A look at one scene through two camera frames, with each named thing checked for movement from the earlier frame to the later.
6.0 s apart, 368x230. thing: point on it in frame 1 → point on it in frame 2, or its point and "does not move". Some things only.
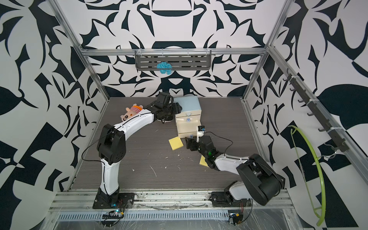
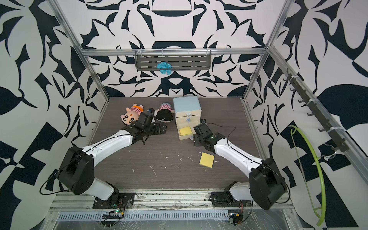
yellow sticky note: x=176 y=143 → x=185 y=131
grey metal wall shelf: x=180 y=60 does not move
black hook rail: x=340 y=143 does not move
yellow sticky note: x=202 y=161 does not move
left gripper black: x=177 y=109 → x=159 y=131
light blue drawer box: x=189 y=119 does not move
